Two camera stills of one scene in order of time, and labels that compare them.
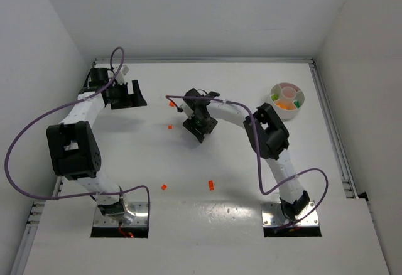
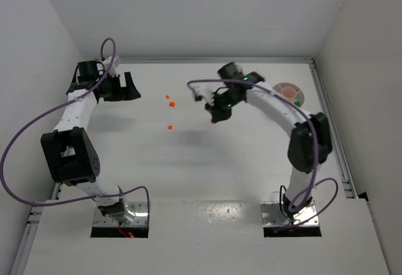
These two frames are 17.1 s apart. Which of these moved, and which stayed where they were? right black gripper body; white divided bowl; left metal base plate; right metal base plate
Moved: right black gripper body
Stayed: right metal base plate; left metal base plate; white divided bowl
